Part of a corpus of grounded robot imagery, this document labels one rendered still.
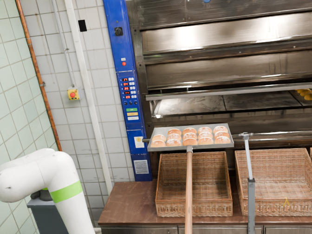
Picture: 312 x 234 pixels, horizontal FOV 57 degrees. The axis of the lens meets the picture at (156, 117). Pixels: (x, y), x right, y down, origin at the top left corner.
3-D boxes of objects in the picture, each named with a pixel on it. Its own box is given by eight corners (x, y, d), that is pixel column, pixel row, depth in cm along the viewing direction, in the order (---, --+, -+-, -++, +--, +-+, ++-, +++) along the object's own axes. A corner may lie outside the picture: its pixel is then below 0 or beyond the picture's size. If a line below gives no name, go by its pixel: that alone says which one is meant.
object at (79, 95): (72, 98, 241) (69, 86, 237) (83, 97, 239) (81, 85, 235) (68, 100, 234) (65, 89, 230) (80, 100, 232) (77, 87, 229)
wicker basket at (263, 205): (234, 177, 249) (233, 149, 238) (303, 176, 239) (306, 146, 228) (241, 217, 204) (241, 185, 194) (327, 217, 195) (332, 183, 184)
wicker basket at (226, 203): (163, 179, 259) (159, 153, 248) (227, 178, 250) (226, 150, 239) (156, 218, 214) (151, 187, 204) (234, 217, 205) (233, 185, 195)
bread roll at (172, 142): (181, 143, 191) (180, 136, 189) (181, 148, 185) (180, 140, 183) (166, 144, 193) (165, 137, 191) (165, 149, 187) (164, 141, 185)
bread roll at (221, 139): (229, 140, 186) (229, 133, 184) (231, 146, 180) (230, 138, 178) (213, 142, 187) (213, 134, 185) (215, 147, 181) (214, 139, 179)
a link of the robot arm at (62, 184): (33, 159, 113) (35, 157, 102) (65, 148, 119) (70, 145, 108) (49, 203, 113) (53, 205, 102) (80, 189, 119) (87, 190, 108)
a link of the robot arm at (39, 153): (30, 184, 152) (19, 153, 145) (59, 172, 160) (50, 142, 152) (35, 196, 142) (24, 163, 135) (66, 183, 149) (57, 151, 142)
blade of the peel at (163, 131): (234, 146, 179) (233, 143, 178) (147, 151, 188) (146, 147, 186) (227, 123, 212) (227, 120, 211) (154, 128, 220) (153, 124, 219)
